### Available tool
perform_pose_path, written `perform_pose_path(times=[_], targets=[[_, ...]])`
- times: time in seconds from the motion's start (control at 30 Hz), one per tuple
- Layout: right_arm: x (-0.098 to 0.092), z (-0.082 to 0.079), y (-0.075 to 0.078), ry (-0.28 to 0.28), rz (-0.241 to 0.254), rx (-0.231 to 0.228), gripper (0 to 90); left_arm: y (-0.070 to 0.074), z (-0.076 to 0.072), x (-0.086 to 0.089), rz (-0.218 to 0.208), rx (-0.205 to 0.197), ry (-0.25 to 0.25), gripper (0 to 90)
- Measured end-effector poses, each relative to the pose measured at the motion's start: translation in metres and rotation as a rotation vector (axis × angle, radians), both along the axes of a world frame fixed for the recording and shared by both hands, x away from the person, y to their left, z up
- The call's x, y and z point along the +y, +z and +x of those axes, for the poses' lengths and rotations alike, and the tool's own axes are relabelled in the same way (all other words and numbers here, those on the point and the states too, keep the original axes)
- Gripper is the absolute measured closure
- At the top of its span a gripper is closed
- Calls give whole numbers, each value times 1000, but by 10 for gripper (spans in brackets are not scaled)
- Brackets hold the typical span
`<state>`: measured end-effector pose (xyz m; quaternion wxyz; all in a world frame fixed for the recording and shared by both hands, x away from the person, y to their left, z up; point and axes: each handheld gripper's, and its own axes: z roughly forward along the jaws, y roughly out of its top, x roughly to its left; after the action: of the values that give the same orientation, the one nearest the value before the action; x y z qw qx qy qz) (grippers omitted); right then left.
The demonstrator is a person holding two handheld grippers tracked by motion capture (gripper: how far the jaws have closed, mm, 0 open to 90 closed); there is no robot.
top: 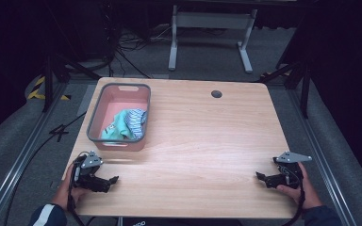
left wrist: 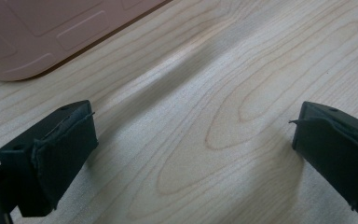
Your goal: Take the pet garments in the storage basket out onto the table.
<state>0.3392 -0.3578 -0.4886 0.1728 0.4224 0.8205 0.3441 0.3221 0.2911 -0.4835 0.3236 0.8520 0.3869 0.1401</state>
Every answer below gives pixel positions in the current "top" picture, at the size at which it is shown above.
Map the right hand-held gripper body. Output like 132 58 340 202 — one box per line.
265 151 313 190

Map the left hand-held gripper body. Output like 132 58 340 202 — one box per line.
71 150 111 193

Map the person's right hand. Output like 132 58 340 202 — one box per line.
276 161 324 211

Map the person's left hand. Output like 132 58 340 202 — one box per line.
51 162 91 212

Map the teal garment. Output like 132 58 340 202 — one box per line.
100 108 134 141

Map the blue striped garment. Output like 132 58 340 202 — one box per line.
124 107 148 141

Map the pink basket with grey rim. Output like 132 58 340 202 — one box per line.
86 82 152 153

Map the black metal stand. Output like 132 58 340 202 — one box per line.
41 54 102 113
259 59 313 120

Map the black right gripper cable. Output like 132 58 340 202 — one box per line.
282 163 306 226

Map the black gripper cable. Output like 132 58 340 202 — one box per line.
67 152 90 226
282 163 306 226

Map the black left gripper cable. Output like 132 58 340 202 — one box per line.
67 152 90 226

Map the aluminium floor rail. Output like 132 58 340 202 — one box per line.
0 82 71 226
287 89 359 226

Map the black floor cable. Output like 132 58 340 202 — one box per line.
2 111 88 226

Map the tangle of black cables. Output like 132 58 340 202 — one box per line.
105 6 177 79

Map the white desk frame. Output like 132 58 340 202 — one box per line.
168 4 259 74

